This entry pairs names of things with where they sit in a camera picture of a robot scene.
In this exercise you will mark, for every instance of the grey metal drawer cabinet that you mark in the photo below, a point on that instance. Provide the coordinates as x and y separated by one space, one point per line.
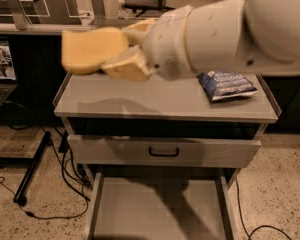
99 106

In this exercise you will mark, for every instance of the open middle drawer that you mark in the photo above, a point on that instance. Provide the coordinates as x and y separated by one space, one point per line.
159 204

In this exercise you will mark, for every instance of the yellow sponge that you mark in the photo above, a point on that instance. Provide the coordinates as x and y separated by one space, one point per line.
84 52

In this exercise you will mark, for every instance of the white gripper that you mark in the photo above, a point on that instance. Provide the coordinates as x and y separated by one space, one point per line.
166 44

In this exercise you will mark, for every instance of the blue chip bag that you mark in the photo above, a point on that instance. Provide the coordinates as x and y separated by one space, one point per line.
221 85

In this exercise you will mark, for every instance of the laptop computer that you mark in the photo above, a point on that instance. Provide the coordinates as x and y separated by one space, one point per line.
8 76

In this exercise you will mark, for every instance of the black desk foot bar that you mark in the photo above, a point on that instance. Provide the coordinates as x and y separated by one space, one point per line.
20 197

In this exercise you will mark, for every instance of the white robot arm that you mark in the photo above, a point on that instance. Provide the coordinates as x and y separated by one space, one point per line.
240 36

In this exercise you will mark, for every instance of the upper drawer with handle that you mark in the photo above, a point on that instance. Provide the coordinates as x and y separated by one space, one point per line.
176 152

